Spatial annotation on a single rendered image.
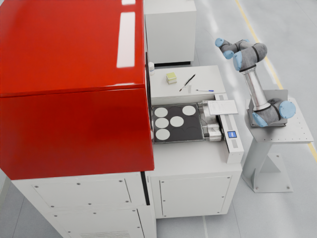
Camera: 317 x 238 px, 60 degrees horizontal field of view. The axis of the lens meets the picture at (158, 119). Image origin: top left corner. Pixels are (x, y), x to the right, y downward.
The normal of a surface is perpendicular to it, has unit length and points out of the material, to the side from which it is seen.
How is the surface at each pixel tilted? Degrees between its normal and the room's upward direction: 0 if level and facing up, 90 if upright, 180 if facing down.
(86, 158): 90
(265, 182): 0
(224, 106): 0
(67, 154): 90
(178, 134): 0
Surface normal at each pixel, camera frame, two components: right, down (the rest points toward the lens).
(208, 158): -0.05, -0.66
